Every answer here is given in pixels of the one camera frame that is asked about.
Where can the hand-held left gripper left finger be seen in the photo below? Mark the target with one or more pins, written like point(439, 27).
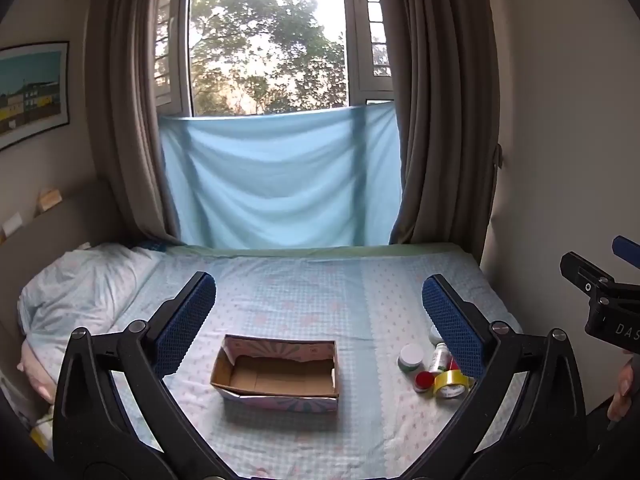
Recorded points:
point(185, 327)

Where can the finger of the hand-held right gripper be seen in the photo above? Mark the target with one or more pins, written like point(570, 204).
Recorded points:
point(626, 247)
point(580, 270)

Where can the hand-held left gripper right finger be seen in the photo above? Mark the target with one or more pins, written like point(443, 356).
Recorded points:
point(452, 327)

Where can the white bottle green label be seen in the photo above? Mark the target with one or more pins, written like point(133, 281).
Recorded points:
point(440, 357)

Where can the large white lid jar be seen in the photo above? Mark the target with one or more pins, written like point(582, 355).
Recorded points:
point(411, 356)

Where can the yellow tape roll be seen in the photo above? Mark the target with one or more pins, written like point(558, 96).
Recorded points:
point(451, 385)

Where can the red silver round jar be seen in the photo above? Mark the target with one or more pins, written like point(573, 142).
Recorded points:
point(424, 381)

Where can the cardboard box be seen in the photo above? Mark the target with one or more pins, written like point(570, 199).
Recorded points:
point(277, 377)

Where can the person's right hand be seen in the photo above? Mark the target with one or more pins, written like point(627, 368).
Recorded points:
point(622, 391)

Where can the small green white jar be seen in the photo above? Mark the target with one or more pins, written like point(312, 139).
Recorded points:
point(434, 334)

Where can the light patterned pillow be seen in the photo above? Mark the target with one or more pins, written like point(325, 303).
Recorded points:
point(80, 290)

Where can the beige headboard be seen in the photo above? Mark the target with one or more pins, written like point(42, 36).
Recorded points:
point(65, 225)

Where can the light blue hanging cloth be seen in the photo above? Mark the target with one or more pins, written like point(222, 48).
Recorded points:
point(280, 180)

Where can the small tan box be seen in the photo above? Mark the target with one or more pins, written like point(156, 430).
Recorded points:
point(48, 201)

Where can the white card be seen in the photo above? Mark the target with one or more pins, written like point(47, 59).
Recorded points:
point(12, 227)

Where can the brown left curtain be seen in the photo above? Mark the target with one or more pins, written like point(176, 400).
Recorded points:
point(130, 110)

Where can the window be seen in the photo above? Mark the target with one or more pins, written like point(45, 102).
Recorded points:
point(265, 45)

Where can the framed wall picture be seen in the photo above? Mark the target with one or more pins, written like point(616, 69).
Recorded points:
point(32, 92)

